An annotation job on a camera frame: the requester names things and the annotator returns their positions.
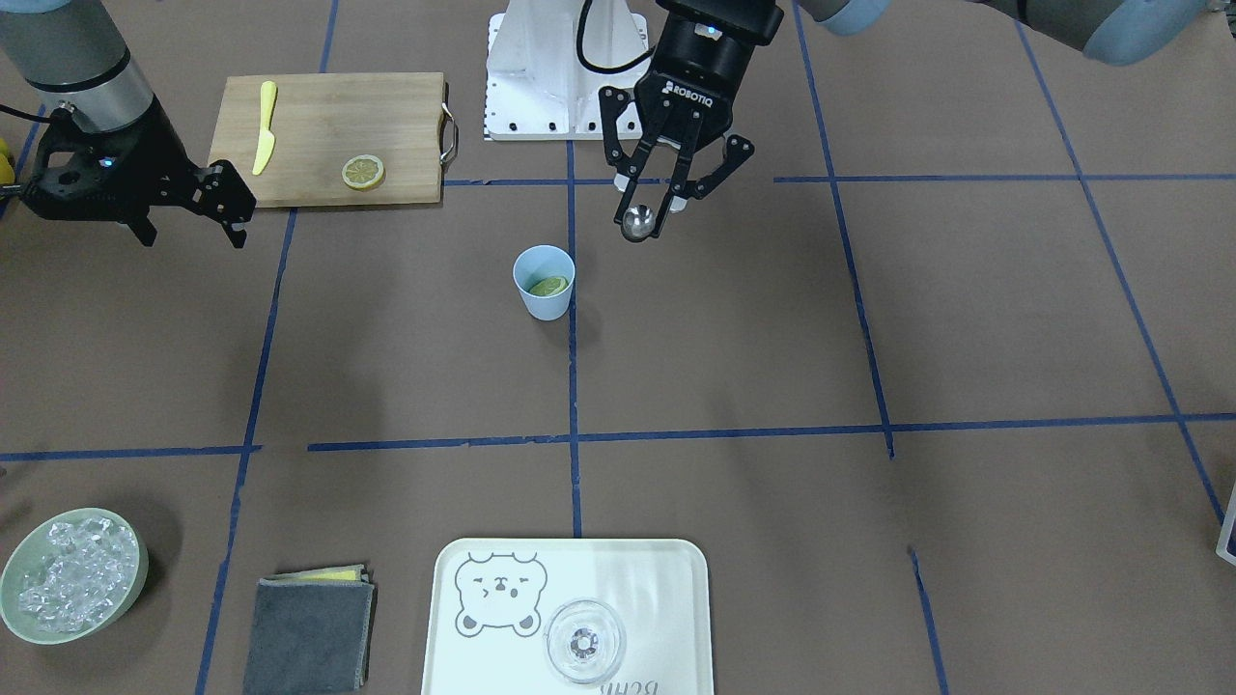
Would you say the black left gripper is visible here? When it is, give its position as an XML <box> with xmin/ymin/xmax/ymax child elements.
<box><xmin>599</xmin><ymin>0</ymin><xmax>785</xmax><ymax>215</ymax></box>

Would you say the grey folded cloth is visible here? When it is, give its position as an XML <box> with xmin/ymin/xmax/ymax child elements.
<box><xmin>242</xmin><ymin>564</ymin><xmax>376</xmax><ymax>694</ymax></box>

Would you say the bamboo cutting board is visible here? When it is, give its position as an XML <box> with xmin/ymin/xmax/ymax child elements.
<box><xmin>208</xmin><ymin>73</ymin><xmax>447</xmax><ymax>208</ymax></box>

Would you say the clear wine glass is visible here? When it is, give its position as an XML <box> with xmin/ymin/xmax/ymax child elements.
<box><xmin>545</xmin><ymin>599</ymin><xmax>628</xmax><ymax>685</ymax></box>

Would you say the yellow lemon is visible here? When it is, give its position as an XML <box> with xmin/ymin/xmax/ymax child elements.
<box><xmin>0</xmin><ymin>139</ymin><xmax>16</xmax><ymax>185</ymax></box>

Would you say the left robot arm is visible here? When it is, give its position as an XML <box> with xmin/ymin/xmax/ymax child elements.
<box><xmin>599</xmin><ymin>1</ymin><xmax>1205</xmax><ymax>223</ymax></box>

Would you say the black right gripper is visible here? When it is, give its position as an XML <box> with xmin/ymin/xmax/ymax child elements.
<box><xmin>21</xmin><ymin>98</ymin><xmax>257</xmax><ymax>249</ymax></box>

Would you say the yellow plastic knife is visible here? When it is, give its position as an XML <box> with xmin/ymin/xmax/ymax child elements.
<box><xmin>251</xmin><ymin>80</ymin><xmax>278</xmax><ymax>176</ymax></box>

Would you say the green bowl with ice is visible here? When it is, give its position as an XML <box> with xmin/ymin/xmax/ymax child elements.
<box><xmin>2</xmin><ymin>510</ymin><xmax>150</xmax><ymax>646</ymax></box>

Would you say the light blue plastic cup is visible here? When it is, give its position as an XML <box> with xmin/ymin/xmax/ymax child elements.
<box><xmin>512</xmin><ymin>245</ymin><xmax>576</xmax><ymax>322</ymax></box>

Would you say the lemon slice on board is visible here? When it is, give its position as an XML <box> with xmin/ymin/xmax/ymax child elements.
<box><xmin>341</xmin><ymin>155</ymin><xmax>387</xmax><ymax>192</ymax></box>

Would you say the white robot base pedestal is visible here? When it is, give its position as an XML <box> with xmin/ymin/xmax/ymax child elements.
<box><xmin>483</xmin><ymin>1</ymin><xmax>653</xmax><ymax>142</ymax></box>

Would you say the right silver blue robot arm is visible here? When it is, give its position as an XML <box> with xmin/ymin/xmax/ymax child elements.
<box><xmin>1</xmin><ymin>1</ymin><xmax>257</xmax><ymax>249</ymax></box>

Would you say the cream plastic tray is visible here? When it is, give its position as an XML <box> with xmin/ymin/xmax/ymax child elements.
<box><xmin>421</xmin><ymin>538</ymin><xmax>716</xmax><ymax>694</ymax></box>

